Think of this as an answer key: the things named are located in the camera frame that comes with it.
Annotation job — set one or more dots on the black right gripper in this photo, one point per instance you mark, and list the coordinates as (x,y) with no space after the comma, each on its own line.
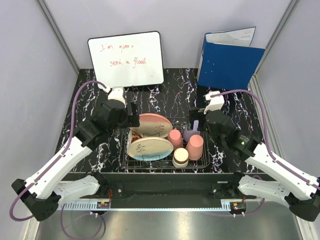
(196,114)

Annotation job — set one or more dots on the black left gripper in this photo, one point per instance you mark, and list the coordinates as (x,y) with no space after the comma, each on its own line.
(131,120)

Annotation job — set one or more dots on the pink and beige plate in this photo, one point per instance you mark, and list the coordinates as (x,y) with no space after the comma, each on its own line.
(153,125)

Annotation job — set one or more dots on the lilac cup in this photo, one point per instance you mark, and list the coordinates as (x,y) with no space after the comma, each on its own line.
(190,130)

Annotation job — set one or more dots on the pink cup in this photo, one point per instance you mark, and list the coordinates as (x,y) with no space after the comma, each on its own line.
(195,147)
(175,138)

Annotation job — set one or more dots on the blue and beige plate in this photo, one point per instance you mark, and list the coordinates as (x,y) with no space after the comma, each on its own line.
(150,149)

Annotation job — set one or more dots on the grey wire dish rack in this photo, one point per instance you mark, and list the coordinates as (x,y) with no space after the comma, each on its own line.
(129,163)

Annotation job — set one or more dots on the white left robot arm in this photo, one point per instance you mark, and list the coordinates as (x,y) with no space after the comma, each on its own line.
(43,193)

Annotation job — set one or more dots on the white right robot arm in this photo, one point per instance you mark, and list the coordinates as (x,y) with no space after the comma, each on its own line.
(290,187)

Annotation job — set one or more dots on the red floral bowl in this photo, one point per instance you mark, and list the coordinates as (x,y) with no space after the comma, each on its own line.
(132,137)

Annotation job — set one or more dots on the whiteboard with red writing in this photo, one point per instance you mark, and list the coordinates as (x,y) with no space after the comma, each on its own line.
(127,60)

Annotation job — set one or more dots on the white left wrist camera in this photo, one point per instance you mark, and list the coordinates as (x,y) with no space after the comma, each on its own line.
(117,93)

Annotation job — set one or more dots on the blue ring binder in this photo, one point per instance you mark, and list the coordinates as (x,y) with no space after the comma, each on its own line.
(228,61)

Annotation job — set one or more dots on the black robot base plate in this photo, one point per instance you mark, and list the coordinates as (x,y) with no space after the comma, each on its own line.
(171,191)

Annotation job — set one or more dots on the grey cable duct rail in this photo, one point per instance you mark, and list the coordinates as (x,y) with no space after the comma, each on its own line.
(82,205)

